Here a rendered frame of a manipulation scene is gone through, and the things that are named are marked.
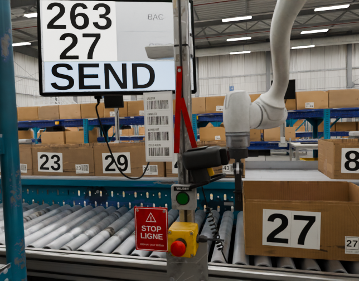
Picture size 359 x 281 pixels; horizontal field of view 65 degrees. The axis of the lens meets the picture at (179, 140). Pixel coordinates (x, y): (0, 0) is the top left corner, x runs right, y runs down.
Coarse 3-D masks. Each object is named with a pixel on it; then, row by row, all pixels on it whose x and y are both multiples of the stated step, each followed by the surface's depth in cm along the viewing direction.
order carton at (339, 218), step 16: (256, 192) 112; (272, 192) 111; (288, 192) 110; (304, 192) 109; (320, 192) 107; (336, 192) 106; (352, 192) 102; (256, 208) 84; (272, 208) 83; (288, 208) 82; (304, 208) 81; (320, 208) 81; (336, 208) 80; (352, 208) 79; (256, 224) 85; (336, 224) 80; (352, 224) 79; (256, 240) 85; (320, 240) 81; (336, 240) 80; (288, 256) 83; (304, 256) 82; (320, 256) 82; (336, 256) 81; (352, 256) 80
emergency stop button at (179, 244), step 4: (172, 244) 70; (176, 244) 70; (180, 244) 70; (184, 244) 70; (172, 248) 70; (176, 248) 70; (180, 248) 70; (184, 248) 70; (172, 252) 70; (176, 252) 70; (180, 252) 70; (184, 252) 70
